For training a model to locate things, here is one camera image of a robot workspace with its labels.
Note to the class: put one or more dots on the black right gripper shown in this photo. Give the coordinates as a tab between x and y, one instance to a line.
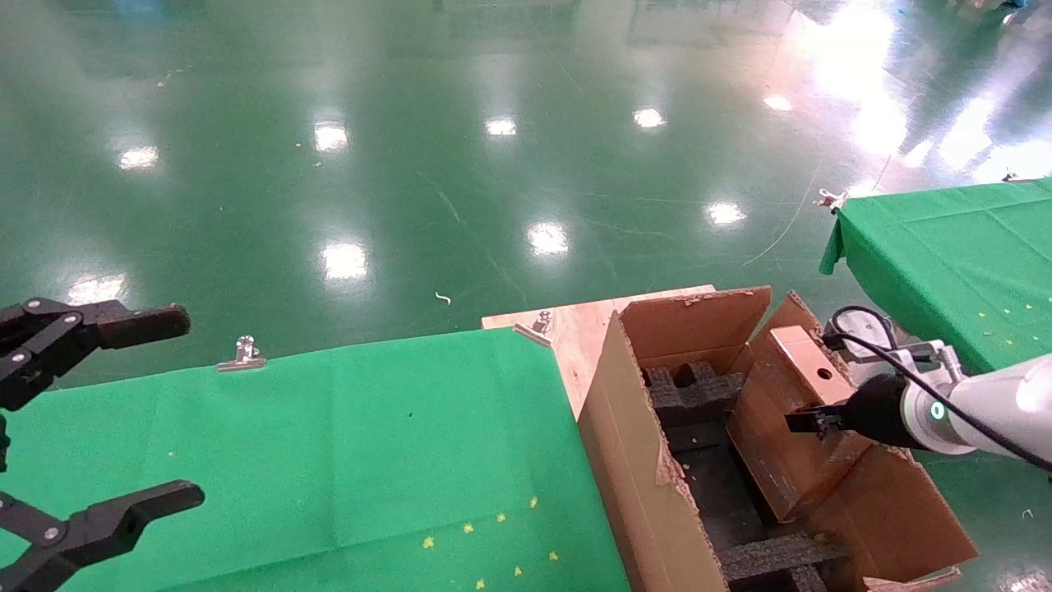
875	411

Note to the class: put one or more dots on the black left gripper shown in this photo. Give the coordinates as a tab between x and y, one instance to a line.
2	444

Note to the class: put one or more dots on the small cardboard box with hole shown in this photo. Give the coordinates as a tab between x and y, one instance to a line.
789	469

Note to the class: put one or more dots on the large open cardboard carton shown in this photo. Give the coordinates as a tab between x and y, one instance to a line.
633	460

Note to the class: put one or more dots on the black foam bottom pad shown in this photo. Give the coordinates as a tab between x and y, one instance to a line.
715	485

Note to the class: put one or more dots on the black foam insert block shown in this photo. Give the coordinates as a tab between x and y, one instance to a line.
694	395
772	559

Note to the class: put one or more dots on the large green table cloth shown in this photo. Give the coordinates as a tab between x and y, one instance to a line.
288	460

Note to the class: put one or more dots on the green cloth on side table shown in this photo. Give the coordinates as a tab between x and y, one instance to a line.
953	263

